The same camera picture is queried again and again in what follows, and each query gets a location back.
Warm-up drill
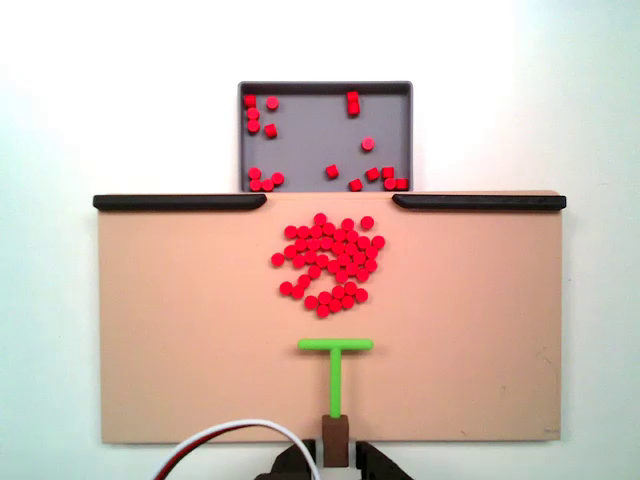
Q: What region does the green T-shaped pusher tool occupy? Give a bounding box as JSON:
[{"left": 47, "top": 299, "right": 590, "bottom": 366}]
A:
[{"left": 297, "top": 338, "right": 375, "bottom": 469}]

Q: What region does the red white black servo cable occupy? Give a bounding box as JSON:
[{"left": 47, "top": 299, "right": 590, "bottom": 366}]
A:
[{"left": 166, "top": 418, "right": 322, "bottom": 480}]

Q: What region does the beige flat board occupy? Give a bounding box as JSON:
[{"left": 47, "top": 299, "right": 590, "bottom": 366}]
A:
[{"left": 97, "top": 189, "right": 564, "bottom": 445}]

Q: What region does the black foam rail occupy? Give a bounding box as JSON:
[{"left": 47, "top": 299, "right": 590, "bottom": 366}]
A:
[
  {"left": 392, "top": 193, "right": 568, "bottom": 212},
  {"left": 92, "top": 193, "right": 268, "bottom": 214}
]

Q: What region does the grey tray container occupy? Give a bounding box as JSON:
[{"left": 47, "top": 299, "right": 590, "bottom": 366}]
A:
[{"left": 237, "top": 79, "right": 415, "bottom": 194}]

